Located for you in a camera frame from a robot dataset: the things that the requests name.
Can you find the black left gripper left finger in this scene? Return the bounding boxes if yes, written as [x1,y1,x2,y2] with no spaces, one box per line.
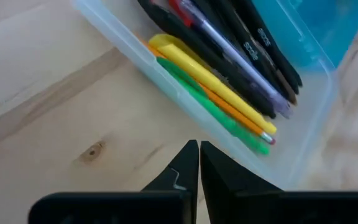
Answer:
[140,139,200,192]

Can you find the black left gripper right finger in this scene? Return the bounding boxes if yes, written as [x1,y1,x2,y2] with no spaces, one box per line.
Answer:
[200,140,283,193]

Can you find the green highlighter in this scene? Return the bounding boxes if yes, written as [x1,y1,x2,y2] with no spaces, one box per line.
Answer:
[155,56,271,156]

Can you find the orange pencil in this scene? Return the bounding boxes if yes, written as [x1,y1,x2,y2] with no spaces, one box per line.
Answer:
[140,37,277,146]

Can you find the yellow highlighter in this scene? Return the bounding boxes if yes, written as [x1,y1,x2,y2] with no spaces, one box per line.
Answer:
[148,33,278,136]

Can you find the red-handled scissors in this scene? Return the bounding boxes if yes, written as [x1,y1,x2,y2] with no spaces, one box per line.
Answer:
[167,0,196,28]

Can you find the clear plastic box tray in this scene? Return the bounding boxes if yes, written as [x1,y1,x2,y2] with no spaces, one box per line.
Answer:
[71,0,339,191]

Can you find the teal plastic box lid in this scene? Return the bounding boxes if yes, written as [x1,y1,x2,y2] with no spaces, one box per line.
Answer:
[249,0,358,72]

